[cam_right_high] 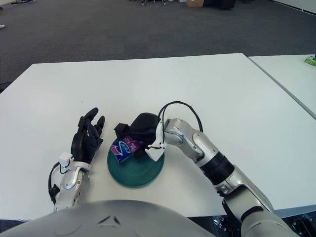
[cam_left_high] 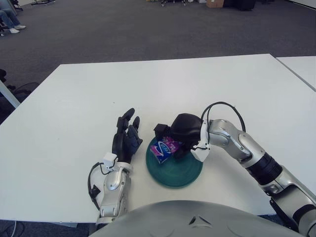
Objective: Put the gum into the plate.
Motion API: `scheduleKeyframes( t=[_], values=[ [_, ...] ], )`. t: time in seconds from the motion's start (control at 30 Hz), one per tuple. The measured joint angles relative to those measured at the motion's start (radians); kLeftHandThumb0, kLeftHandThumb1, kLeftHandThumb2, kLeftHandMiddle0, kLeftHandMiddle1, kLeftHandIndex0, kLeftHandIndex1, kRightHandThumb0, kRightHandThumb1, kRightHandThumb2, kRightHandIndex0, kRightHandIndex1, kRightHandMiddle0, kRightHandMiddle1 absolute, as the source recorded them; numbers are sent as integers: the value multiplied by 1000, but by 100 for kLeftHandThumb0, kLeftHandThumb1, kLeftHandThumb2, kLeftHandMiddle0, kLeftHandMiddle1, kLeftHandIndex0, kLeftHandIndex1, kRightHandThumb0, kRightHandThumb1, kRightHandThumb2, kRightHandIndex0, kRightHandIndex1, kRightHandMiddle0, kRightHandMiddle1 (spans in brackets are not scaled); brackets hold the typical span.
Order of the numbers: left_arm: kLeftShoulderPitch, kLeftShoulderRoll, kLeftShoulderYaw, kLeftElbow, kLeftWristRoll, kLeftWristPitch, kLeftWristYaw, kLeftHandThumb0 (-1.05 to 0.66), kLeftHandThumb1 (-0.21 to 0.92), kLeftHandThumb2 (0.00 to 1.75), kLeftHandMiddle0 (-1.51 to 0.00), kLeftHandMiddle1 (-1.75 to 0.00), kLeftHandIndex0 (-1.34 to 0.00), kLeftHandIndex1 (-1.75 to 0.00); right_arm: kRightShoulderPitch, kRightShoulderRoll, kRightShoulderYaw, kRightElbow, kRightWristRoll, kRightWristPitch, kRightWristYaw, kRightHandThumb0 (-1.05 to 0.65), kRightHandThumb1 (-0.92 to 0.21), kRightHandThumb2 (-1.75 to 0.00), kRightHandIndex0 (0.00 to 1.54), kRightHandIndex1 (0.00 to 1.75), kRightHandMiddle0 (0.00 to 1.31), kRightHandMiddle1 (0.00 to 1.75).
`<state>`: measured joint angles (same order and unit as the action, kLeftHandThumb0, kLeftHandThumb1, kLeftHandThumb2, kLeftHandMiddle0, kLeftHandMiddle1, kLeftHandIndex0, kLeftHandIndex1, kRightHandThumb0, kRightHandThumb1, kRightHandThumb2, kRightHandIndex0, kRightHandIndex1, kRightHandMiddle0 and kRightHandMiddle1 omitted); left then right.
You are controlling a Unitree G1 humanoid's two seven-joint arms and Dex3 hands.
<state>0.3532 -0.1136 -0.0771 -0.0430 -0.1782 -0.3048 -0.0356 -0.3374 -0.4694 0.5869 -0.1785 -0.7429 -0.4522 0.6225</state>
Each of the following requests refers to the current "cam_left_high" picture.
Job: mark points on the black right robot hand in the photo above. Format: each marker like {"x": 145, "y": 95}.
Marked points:
{"x": 186, "y": 128}

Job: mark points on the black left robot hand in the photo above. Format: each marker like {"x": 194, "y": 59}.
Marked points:
{"x": 123, "y": 145}

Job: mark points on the purple gum box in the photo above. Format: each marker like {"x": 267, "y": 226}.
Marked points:
{"x": 163, "y": 148}

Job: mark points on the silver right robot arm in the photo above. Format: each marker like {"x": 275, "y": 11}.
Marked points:
{"x": 229, "y": 138}

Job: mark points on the green round plate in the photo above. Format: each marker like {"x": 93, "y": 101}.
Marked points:
{"x": 177, "y": 172}

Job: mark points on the grey robot torso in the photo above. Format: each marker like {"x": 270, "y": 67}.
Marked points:
{"x": 160, "y": 219}

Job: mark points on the black office chair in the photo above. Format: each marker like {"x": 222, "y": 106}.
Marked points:
{"x": 24, "y": 88}

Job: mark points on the white slanted table leg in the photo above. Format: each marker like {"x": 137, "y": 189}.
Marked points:
{"x": 10, "y": 96}

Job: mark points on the wheeled cart base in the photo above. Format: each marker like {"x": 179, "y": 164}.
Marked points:
{"x": 182, "y": 2}

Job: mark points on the brown cardboard box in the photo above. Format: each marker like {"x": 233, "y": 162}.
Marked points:
{"x": 214, "y": 3}

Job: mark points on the white neighbouring table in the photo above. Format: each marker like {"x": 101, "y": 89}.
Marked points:
{"x": 301, "y": 69}

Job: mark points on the black cabinet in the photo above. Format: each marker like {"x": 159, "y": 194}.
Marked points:
{"x": 247, "y": 5}

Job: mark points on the seated person in jeans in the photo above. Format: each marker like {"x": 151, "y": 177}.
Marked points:
{"x": 8, "y": 18}

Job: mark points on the black metal floor frame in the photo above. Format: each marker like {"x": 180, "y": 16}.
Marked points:
{"x": 44, "y": 2}

